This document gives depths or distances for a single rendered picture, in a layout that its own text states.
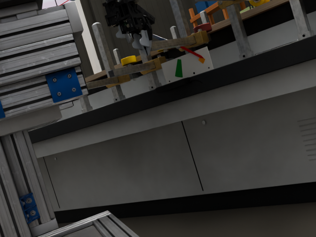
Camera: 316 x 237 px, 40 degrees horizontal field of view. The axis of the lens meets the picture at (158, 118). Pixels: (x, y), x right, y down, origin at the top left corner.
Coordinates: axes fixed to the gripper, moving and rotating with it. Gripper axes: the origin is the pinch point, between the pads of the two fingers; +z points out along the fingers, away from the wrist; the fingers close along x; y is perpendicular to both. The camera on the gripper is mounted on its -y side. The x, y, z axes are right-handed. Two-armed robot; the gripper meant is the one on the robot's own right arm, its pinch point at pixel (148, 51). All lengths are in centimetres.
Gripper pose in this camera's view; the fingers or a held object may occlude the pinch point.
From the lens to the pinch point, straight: 164.5
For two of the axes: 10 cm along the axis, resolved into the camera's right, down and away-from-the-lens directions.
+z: 3.0, 9.5, 0.4
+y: -6.0, 2.2, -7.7
